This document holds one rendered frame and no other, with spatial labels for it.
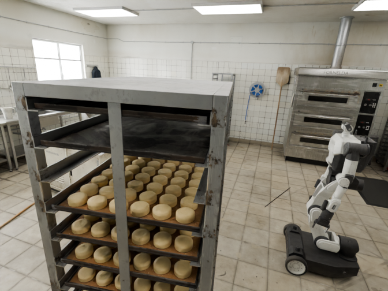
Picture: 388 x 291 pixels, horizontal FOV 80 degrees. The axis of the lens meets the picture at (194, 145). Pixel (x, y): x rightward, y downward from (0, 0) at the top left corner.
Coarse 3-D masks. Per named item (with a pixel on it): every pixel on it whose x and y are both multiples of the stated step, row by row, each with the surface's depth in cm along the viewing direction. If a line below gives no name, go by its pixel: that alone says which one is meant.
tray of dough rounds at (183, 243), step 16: (80, 224) 67; (96, 224) 67; (112, 224) 70; (128, 224) 68; (144, 224) 68; (80, 240) 63; (96, 240) 62; (112, 240) 64; (128, 240) 64; (144, 240) 63; (160, 240) 62; (176, 240) 62; (192, 240) 63; (176, 256) 59; (192, 256) 58
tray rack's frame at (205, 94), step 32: (64, 96) 50; (96, 96) 48; (128, 96) 47; (160, 96) 46; (192, 96) 45; (224, 96) 44; (32, 128) 54; (224, 128) 46; (32, 160) 56; (32, 192) 60; (128, 256) 61; (128, 288) 65
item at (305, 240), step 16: (288, 240) 245; (304, 240) 248; (352, 240) 224; (288, 256) 228; (304, 256) 224; (320, 256) 227; (336, 256) 228; (352, 256) 224; (320, 272) 222; (336, 272) 218; (352, 272) 218
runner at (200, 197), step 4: (204, 168) 70; (204, 172) 67; (204, 176) 65; (200, 180) 62; (204, 180) 62; (200, 184) 60; (204, 184) 60; (200, 188) 58; (204, 188) 58; (196, 192) 56; (200, 192) 56; (204, 192) 56; (196, 196) 54; (200, 196) 54; (204, 196) 51; (196, 200) 53; (200, 200) 53; (204, 200) 51
